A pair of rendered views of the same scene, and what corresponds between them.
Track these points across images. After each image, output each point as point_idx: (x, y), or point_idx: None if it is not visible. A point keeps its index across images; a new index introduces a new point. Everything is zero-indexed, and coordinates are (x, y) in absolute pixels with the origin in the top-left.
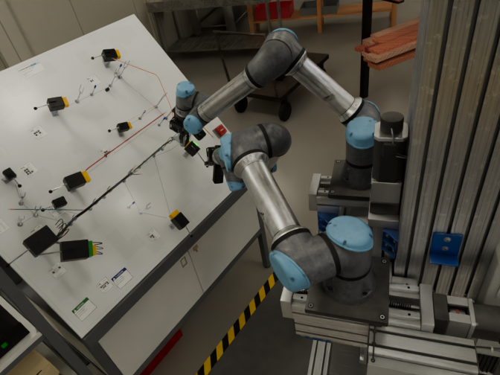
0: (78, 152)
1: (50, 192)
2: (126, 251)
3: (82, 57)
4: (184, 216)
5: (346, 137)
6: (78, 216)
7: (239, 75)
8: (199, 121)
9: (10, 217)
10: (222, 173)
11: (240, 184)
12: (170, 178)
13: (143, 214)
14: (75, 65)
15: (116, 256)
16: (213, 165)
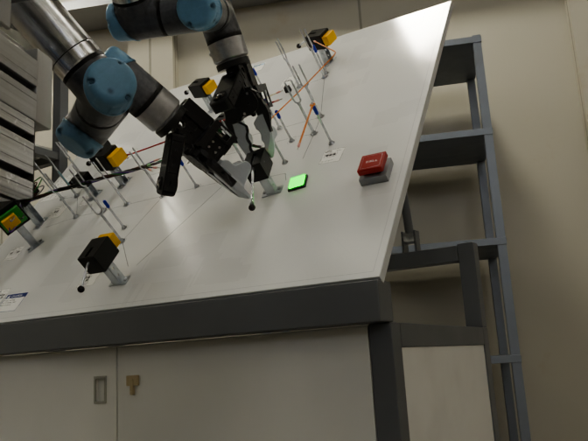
0: None
1: (86, 163)
2: (52, 276)
3: (311, 57)
4: (100, 244)
5: None
6: (59, 188)
7: None
8: (111, 5)
9: (67, 190)
10: (164, 166)
11: (60, 123)
12: (206, 216)
13: (120, 245)
14: (293, 65)
15: (43, 274)
16: (230, 189)
